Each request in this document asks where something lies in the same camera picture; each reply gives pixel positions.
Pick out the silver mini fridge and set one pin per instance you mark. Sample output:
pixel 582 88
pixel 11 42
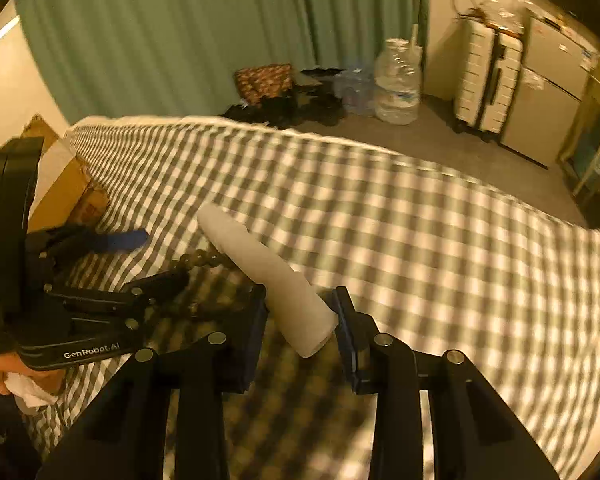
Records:
pixel 548 93

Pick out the brown patterned bag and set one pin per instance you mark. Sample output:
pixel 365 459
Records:
pixel 254 84

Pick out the white hard suitcase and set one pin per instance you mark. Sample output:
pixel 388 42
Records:
pixel 489 69

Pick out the green checkered cloth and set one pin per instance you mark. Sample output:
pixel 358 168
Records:
pixel 380 284

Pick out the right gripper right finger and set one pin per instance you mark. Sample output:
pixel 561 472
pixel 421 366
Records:
pixel 475 435

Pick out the brown cardboard box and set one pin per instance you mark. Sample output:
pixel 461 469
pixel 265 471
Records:
pixel 66 191

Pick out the green curtain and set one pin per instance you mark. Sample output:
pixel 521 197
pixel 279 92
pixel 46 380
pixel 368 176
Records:
pixel 178 57

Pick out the pile of black clothes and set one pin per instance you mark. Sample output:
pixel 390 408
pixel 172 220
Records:
pixel 311 100

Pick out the pack of water bottles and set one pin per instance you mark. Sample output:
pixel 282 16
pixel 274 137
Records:
pixel 355 88

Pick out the white tissue in hand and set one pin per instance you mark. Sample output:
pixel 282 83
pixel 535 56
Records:
pixel 29 395

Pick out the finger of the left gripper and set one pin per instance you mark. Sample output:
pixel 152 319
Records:
pixel 133 295
pixel 74 241

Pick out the large clear water jug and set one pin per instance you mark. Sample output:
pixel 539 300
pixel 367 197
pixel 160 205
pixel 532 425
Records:
pixel 397 80

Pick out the white dressing table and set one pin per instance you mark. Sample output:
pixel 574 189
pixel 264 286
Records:
pixel 580 156

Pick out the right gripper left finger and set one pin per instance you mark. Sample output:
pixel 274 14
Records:
pixel 122 433

